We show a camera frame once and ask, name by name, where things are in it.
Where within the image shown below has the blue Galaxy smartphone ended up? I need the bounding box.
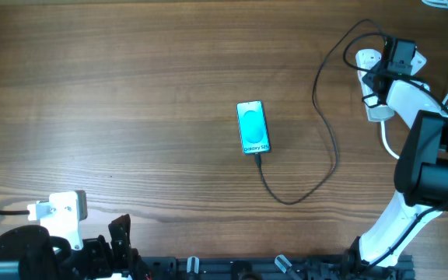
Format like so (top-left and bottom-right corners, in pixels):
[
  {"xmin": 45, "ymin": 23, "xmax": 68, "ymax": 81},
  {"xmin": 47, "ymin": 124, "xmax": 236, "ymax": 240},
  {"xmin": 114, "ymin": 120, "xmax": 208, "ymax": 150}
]
[{"xmin": 236, "ymin": 100, "xmax": 271, "ymax": 155}]

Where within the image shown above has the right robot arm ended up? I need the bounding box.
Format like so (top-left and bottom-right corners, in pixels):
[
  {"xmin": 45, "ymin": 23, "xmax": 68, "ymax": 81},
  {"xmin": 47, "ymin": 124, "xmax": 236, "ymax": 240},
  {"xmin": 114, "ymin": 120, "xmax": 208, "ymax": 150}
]
[{"xmin": 354, "ymin": 35, "xmax": 448, "ymax": 271}]

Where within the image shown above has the white power strip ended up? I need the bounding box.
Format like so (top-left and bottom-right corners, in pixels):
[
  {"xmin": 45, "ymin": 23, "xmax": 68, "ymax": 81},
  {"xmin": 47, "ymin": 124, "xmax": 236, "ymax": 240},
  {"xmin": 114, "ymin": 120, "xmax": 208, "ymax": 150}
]
[{"xmin": 355, "ymin": 49, "xmax": 394, "ymax": 122}]

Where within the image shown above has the black USB charger cable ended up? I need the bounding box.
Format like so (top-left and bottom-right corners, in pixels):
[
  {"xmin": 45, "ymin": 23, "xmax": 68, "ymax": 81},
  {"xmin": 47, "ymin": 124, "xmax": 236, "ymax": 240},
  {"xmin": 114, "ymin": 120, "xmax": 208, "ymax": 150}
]
[{"xmin": 253, "ymin": 18, "xmax": 388, "ymax": 206}]

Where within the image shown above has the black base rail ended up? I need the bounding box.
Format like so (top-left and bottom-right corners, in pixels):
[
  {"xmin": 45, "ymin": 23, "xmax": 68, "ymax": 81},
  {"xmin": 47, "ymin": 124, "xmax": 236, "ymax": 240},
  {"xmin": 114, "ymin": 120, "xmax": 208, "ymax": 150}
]
[{"xmin": 143, "ymin": 255, "xmax": 415, "ymax": 280}]

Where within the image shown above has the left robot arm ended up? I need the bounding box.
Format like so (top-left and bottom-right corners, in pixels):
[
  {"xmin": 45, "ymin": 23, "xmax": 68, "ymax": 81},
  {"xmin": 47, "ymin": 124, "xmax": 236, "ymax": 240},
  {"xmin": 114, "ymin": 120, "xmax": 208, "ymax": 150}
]
[{"xmin": 0, "ymin": 215, "xmax": 152, "ymax": 280}]

